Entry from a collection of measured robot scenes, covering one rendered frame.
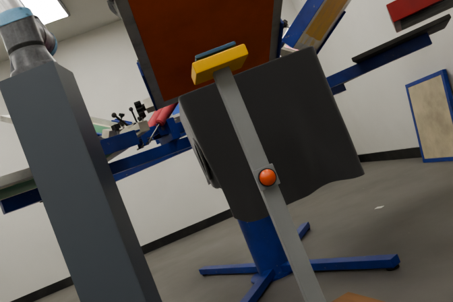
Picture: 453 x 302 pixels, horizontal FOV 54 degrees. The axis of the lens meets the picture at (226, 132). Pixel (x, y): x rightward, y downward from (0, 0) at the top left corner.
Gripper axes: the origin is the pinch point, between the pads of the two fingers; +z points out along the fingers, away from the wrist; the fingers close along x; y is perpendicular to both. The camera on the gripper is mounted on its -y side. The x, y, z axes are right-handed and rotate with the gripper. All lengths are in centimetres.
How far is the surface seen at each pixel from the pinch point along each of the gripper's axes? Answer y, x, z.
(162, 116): -93, -1, -10
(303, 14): -51, 79, -12
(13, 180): -40, -64, 21
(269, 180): 26, 15, 78
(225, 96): 30, 14, 56
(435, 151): -254, 211, 36
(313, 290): 13, 15, 102
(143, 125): -68, -11, 4
